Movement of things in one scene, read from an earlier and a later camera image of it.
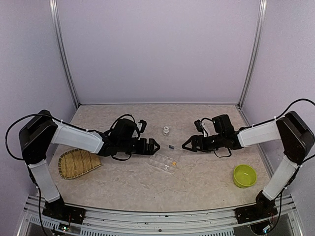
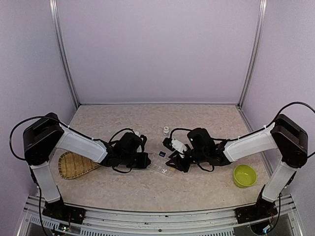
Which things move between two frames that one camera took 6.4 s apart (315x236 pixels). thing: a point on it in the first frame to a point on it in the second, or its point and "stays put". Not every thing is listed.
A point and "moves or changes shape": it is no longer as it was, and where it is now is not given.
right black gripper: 195,138 to 179,165
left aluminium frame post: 54,13 stays put
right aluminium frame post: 263,6 stays put
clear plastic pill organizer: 167,158 moves or changes shape
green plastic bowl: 244,175 stays put
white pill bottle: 166,131 stays put
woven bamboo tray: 77,161 stays put
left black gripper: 143,151 to 145,162
